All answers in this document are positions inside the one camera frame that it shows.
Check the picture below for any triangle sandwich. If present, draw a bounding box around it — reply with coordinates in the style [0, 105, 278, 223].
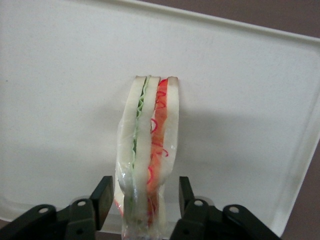
[113, 75, 181, 240]

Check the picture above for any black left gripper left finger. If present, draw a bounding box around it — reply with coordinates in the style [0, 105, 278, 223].
[0, 175, 115, 240]

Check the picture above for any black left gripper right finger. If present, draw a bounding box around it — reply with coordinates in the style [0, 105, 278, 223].
[169, 176, 282, 240]

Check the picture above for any beige plastic tray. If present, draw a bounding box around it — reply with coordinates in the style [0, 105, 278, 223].
[0, 0, 320, 239]

